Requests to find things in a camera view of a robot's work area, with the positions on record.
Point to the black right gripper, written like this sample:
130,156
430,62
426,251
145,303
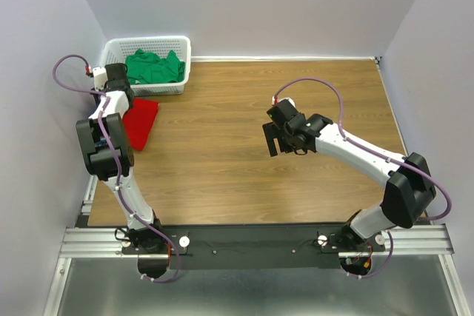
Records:
271,132

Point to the red t shirt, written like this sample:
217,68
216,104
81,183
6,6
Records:
139,120

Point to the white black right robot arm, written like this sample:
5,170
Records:
408,190

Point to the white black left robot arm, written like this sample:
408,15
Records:
108,155

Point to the white plastic laundry basket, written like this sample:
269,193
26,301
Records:
118,49

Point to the green crumpled t shirt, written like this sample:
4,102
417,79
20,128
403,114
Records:
147,68

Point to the blue folded t shirt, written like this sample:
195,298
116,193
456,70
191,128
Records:
101,142

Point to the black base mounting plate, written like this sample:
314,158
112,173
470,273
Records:
247,246

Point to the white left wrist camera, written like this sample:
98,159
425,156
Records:
99,78

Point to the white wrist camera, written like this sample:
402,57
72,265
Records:
289,100
99,78

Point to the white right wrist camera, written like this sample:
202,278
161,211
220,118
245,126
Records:
289,100

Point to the white table edge rail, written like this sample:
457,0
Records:
281,58

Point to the aluminium frame rail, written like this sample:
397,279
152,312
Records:
101,243

